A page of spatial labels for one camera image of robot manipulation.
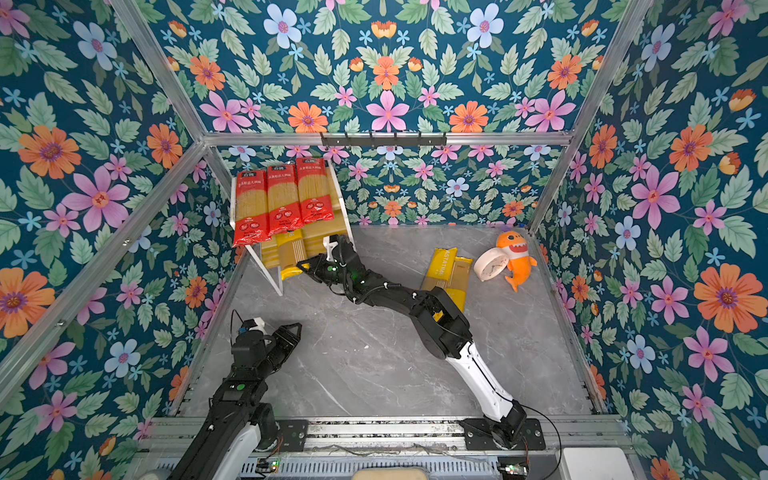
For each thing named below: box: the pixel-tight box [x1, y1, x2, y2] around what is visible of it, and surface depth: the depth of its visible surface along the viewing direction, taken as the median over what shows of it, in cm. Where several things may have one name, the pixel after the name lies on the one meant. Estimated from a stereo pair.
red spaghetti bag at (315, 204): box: [296, 158, 335, 225], surface depth 82 cm
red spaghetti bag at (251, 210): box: [233, 170, 272, 248], surface depth 77 cm
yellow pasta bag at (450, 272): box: [422, 248, 474, 313], surface depth 107 cm
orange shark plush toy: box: [496, 231, 538, 293], surface depth 106 cm
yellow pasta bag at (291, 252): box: [277, 229, 307, 281], surface depth 90 cm
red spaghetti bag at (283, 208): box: [267, 163, 303, 237], surface depth 79 cm
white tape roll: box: [473, 247, 509, 282], surface depth 100 cm
